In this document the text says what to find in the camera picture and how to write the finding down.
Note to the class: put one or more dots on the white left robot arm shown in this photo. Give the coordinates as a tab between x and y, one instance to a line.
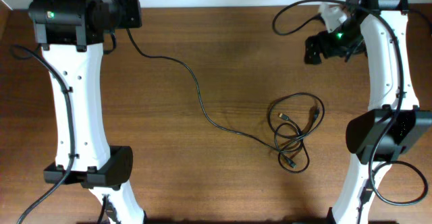
71	35

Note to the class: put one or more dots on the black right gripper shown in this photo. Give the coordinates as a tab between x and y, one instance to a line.
312	50

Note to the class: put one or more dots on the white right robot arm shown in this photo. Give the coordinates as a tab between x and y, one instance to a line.
394	120

